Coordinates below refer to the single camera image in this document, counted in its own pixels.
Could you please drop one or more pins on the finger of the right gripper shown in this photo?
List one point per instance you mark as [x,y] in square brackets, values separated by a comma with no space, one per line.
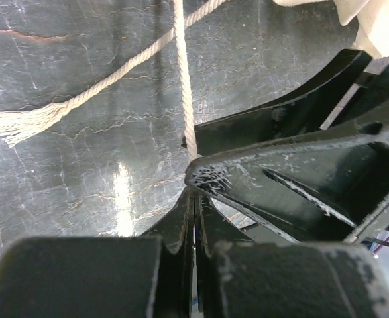
[326,185]

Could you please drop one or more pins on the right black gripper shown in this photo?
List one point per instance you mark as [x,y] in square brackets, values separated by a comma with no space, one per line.
[341,91]

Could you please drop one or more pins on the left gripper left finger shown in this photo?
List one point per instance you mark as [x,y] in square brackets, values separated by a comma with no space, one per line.
[145,276]

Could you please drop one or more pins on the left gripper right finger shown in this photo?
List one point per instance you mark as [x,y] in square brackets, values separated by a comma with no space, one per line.
[238,277]

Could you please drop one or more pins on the large lemon print cushion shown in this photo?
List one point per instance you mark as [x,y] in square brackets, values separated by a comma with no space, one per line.
[373,18]

